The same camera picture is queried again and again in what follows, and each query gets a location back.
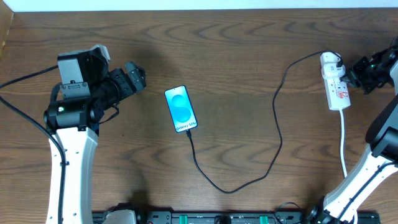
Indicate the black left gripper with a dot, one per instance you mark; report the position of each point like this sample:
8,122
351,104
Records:
125,79

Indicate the white charger plug adapter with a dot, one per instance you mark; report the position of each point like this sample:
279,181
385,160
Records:
329,66

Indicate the blue Galaxy smartphone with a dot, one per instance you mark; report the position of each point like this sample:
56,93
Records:
181,109

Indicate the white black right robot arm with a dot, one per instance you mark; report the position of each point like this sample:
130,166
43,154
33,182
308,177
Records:
379,159

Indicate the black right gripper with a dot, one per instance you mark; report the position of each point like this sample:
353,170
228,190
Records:
362,74

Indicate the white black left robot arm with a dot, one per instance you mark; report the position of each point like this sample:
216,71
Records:
73,119

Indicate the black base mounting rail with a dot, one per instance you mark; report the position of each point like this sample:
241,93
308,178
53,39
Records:
127,213

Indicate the white power strip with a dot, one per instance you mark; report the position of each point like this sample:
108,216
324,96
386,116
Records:
336,90

